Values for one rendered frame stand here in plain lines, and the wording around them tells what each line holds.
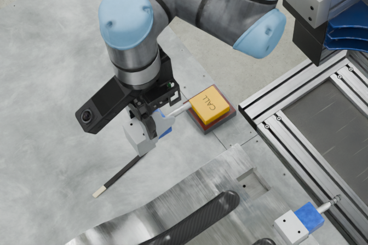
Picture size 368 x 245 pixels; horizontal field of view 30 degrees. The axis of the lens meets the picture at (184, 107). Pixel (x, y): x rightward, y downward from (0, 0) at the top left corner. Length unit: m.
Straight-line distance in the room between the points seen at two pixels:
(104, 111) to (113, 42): 0.17
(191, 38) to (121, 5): 1.54
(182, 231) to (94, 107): 0.29
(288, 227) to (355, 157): 0.88
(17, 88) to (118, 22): 0.62
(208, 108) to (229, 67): 1.03
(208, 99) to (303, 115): 0.74
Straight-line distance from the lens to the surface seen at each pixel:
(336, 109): 2.11
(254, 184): 1.28
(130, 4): 0.95
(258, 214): 1.24
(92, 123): 1.11
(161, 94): 1.11
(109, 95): 1.10
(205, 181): 1.26
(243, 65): 2.41
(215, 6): 0.96
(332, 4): 1.38
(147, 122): 1.13
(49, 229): 1.36
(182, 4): 0.99
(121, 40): 0.95
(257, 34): 0.94
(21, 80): 1.52
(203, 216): 1.24
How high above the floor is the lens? 2.05
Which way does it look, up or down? 62 degrees down
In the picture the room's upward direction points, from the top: 8 degrees counter-clockwise
